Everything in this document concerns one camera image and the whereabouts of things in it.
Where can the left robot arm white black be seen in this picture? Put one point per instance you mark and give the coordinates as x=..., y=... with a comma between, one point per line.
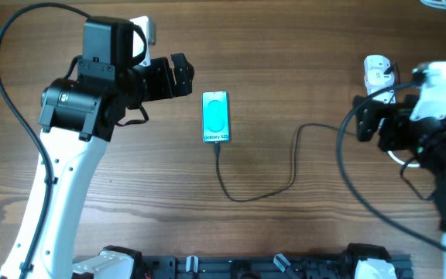
x=79, y=113

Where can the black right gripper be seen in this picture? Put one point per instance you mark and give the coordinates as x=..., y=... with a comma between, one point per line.
x=395, y=116

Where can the white power strip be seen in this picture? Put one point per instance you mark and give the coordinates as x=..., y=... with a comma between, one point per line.
x=383, y=63

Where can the turquoise screen smartphone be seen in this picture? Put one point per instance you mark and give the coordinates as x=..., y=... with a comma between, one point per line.
x=215, y=117

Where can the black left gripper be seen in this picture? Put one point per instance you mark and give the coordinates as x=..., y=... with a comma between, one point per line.
x=164, y=88

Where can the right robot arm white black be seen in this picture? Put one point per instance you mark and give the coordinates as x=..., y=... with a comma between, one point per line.
x=425, y=139

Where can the white USB charger adapter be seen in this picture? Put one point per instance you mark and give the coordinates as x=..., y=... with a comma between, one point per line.
x=376, y=79

